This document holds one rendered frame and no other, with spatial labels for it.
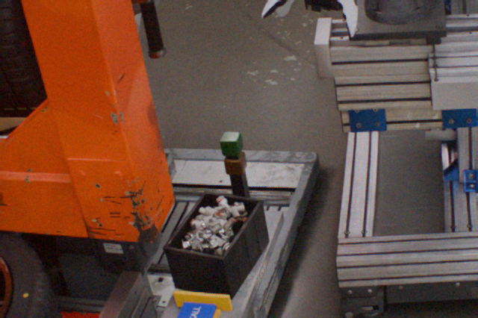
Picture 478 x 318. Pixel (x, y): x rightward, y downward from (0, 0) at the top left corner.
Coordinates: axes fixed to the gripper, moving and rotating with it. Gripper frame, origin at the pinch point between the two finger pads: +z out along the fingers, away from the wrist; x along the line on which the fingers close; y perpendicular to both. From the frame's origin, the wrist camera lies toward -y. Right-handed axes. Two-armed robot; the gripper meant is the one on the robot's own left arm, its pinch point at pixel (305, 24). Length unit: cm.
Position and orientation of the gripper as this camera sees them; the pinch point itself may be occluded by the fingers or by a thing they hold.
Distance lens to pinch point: 154.0
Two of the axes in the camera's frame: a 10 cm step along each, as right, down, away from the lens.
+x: -9.3, -2.3, 3.0
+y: 1.4, 5.2, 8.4
